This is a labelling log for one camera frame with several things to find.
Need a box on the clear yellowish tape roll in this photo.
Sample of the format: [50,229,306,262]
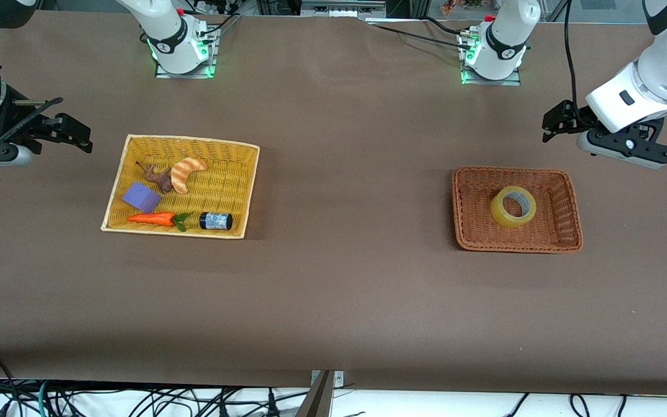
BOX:
[490,185,537,229]

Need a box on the purple cube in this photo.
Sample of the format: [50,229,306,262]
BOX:
[122,181,162,214]

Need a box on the brown toy dinosaur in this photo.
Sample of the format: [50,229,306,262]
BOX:
[135,161,174,194]

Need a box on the brown wicker basket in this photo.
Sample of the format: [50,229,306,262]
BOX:
[451,166,584,254]

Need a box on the toy croissant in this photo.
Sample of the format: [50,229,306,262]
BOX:
[170,157,208,195]

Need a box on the orange toy carrot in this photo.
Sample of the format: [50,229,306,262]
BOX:
[127,211,193,233]

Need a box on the yellow wicker basket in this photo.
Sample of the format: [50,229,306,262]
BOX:
[100,134,261,240]

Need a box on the small black jar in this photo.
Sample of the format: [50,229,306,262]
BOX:
[199,212,234,232]

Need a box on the dark wedge-shaped stand leg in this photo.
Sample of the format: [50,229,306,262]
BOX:
[294,371,335,417]

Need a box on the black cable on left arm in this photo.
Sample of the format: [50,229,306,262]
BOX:
[564,0,583,119]

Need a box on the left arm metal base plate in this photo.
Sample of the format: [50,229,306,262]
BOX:
[460,29,523,87]

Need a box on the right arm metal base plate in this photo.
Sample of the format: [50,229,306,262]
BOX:
[154,26,218,79]

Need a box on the black cable on table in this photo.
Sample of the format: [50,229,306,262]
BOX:
[365,22,476,50]
[197,13,241,41]
[417,16,473,38]

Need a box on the green cable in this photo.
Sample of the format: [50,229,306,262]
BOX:
[36,379,52,417]

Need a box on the small metal table bracket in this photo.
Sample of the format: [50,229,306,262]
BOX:
[310,370,346,389]

